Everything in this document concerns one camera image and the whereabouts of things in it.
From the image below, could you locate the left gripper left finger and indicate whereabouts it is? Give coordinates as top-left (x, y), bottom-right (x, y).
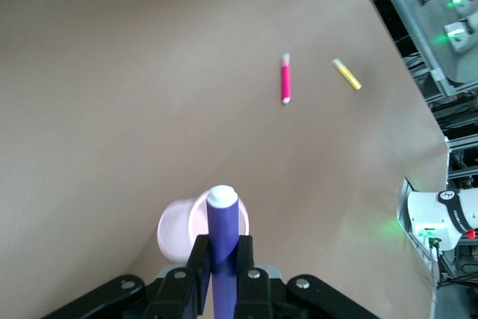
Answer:
top-left (40, 235), bottom-right (214, 319)

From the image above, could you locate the purple marker pen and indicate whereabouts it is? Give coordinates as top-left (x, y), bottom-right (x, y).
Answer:
top-left (205, 184), bottom-right (240, 319)

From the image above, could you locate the brown paper table cover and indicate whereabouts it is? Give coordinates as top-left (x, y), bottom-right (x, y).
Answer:
top-left (0, 0), bottom-right (451, 319)

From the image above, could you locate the aluminium table frame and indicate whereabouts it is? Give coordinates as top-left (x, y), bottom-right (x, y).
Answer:
top-left (367, 0), bottom-right (478, 319)

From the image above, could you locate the pink highlighter pen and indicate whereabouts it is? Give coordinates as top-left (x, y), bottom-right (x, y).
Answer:
top-left (279, 52), bottom-right (294, 106)

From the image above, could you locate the pink mesh pen holder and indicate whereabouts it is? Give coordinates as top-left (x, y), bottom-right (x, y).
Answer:
top-left (156, 190), bottom-right (252, 264)

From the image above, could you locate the yellow highlighter pen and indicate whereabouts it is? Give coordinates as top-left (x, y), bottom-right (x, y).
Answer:
top-left (331, 58), bottom-right (363, 92)

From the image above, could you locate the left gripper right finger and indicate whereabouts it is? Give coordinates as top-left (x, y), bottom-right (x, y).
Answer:
top-left (235, 235), bottom-right (379, 319)

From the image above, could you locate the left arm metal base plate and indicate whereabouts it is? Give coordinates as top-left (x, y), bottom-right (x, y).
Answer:
top-left (396, 176), bottom-right (444, 286)

